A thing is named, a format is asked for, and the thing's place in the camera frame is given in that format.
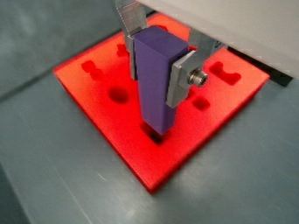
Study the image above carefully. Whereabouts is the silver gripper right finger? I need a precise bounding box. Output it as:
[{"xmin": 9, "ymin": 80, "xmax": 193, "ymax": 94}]
[{"xmin": 166, "ymin": 28, "xmax": 228, "ymax": 109}]

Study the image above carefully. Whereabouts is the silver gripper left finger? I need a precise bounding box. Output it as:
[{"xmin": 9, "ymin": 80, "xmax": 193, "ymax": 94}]
[{"xmin": 117, "ymin": 0, "xmax": 149, "ymax": 81}]

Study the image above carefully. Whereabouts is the purple rectangular block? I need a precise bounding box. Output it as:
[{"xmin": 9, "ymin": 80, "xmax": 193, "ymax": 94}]
[{"xmin": 135, "ymin": 25, "xmax": 189, "ymax": 135}]

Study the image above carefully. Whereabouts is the red shape sorter board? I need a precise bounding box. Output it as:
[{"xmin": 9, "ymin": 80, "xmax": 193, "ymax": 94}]
[{"xmin": 53, "ymin": 11, "xmax": 272, "ymax": 195}]

